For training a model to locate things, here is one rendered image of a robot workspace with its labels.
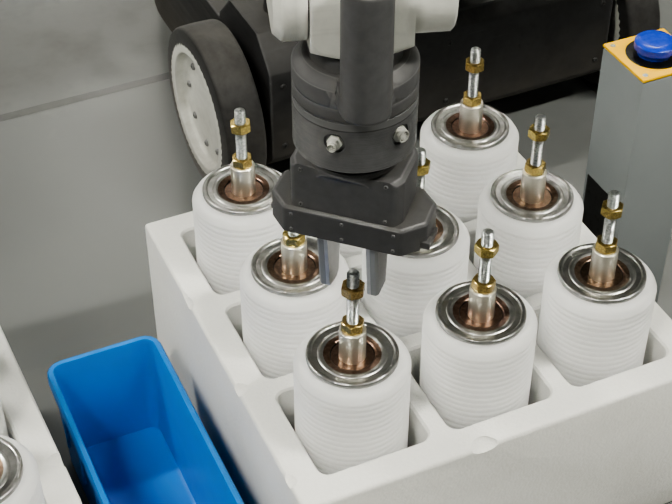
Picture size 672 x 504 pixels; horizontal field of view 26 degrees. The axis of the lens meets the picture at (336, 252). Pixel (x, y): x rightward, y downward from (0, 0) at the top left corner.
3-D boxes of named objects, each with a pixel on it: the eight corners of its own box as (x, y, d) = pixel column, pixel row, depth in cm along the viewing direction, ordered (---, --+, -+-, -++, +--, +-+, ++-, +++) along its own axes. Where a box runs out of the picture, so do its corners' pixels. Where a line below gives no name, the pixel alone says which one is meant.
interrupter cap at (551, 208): (562, 170, 136) (563, 164, 136) (582, 222, 131) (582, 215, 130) (482, 176, 136) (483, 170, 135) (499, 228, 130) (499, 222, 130)
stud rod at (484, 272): (476, 305, 120) (482, 235, 115) (475, 297, 121) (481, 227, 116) (488, 305, 120) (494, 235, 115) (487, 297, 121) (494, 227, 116)
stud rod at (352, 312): (347, 337, 117) (347, 267, 112) (359, 339, 117) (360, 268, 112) (345, 346, 116) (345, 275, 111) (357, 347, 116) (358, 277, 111)
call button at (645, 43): (623, 52, 140) (626, 33, 139) (658, 42, 142) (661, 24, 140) (647, 73, 138) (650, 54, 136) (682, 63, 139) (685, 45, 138)
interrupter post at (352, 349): (349, 343, 119) (349, 313, 117) (373, 355, 118) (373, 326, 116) (331, 359, 117) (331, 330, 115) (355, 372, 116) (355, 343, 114)
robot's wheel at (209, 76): (172, 135, 183) (159, -4, 169) (209, 125, 184) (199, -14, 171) (232, 227, 169) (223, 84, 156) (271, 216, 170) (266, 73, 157)
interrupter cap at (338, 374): (343, 312, 122) (343, 306, 121) (417, 351, 118) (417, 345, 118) (286, 363, 117) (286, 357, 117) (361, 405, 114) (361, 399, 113)
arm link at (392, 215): (451, 202, 110) (461, 69, 102) (415, 282, 103) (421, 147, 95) (295, 168, 113) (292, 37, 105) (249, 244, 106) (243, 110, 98)
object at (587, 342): (506, 417, 137) (522, 274, 125) (570, 366, 142) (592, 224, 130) (587, 474, 132) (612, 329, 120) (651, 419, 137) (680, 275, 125)
